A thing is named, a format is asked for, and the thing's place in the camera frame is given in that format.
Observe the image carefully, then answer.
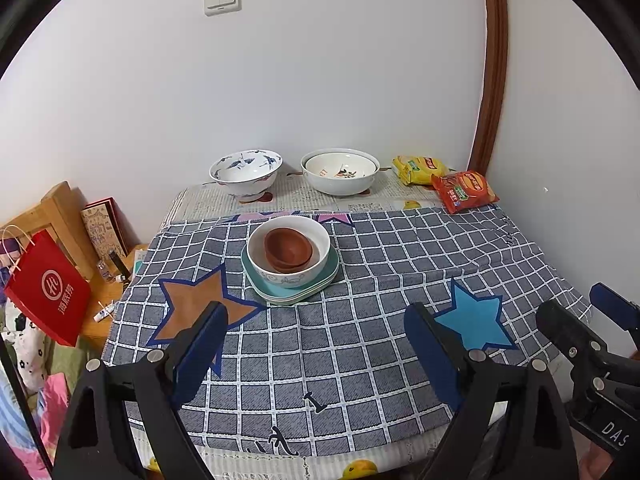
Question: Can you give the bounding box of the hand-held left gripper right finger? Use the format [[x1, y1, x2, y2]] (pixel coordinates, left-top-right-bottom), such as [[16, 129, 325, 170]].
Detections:
[[404, 302, 581, 480]]

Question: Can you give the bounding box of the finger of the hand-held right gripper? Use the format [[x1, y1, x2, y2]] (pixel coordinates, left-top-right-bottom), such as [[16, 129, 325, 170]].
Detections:
[[589, 282, 640, 353], [536, 300, 613, 396]]

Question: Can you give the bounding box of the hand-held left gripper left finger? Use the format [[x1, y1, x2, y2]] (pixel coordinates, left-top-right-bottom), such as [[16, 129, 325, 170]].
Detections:
[[52, 301, 230, 480]]

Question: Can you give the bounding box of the pale green plate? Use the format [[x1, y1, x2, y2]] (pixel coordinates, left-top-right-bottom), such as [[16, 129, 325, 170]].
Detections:
[[248, 282, 333, 307]]

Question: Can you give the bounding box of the small brown bowl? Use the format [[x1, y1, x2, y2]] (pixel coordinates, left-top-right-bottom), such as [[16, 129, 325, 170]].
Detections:
[[264, 228, 314, 267], [267, 255, 312, 275]]

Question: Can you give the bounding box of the teal square plate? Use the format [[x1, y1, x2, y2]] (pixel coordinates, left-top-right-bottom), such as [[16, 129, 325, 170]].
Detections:
[[241, 241, 342, 302]]

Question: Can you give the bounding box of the plain white bowl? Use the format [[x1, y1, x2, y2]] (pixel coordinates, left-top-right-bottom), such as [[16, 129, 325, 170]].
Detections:
[[247, 216, 331, 289]]

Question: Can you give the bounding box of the grey checked star tablecloth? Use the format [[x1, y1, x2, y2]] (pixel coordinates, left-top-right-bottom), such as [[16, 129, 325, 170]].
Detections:
[[102, 207, 594, 458]]

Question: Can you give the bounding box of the wooden side table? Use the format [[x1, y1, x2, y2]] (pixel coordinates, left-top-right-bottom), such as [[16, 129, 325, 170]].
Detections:
[[80, 244, 151, 347]]

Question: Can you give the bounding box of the patterned red-edged box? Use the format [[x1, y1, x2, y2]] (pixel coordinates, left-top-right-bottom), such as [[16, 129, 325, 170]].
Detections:
[[81, 197, 130, 277]]

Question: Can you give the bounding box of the red chips bag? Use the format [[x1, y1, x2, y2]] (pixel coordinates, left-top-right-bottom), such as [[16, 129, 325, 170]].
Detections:
[[431, 170, 500, 215]]

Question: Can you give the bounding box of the red paper bag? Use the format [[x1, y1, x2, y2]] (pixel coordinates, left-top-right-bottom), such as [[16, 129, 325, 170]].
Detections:
[[1, 226, 92, 347]]

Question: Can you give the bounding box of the pink cloth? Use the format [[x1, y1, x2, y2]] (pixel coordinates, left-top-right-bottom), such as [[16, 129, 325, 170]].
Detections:
[[22, 372, 69, 480]]

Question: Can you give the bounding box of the white spotted cloth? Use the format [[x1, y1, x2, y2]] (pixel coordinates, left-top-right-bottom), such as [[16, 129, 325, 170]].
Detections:
[[0, 305, 52, 393]]

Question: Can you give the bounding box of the white bowl blue bird pattern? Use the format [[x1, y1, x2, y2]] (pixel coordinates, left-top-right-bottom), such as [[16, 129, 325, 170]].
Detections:
[[209, 149, 283, 201]]

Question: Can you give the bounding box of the yellow chips bag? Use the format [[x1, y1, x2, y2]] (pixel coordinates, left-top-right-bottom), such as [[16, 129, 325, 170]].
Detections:
[[392, 155, 447, 187]]

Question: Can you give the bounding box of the large white bowl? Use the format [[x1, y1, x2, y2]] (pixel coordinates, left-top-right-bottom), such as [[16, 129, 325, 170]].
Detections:
[[300, 148, 381, 196]]

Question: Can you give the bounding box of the wooden side shelf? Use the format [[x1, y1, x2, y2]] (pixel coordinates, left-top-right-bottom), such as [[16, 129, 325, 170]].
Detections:
[[0, 181, 97, 281]]

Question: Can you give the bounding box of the white bowl cartoon print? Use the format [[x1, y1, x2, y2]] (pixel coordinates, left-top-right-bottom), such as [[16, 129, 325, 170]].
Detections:
[[305, 152, 377, 180]]

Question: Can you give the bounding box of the brown wooden door frame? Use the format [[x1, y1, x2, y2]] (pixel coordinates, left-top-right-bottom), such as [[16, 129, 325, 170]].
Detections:
[[469, 0, 510, 174]]

